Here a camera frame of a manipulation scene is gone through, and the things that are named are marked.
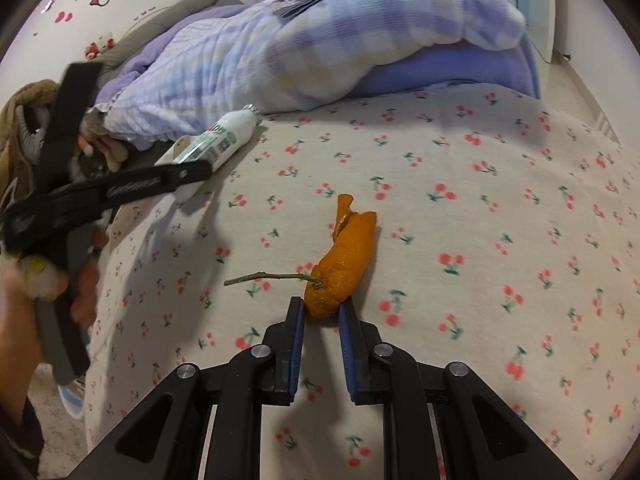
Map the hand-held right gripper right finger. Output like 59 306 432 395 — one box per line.
337 300 581 480

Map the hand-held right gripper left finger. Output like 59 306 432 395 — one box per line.
65 296 307 480

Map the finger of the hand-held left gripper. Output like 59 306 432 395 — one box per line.
50 159 213 211
35 62 101 196

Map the orange peel with stem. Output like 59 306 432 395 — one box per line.
223 193 378 320

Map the white green tube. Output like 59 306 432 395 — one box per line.
172 104 261 201

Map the white waste bin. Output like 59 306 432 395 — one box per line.
56 382 86 418

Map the person's left hand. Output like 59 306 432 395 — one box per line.
0 260 101 406

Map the pink plush toy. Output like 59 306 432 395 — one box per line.
75 120 131 171

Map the grey plastic rack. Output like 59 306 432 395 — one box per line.
17 105 51 161

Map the brown towel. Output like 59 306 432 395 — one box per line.
0 79 61 211

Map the white yellow fluffy charm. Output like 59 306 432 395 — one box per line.
20 255 68 301

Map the small red white plush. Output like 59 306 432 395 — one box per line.
84 32 117 61

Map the cherry print bed sheet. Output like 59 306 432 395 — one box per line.
82 85 640 480

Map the plaid purple quilt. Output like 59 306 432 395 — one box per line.
85 0 526 151

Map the purple blanket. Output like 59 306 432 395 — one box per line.
357 37 543 101

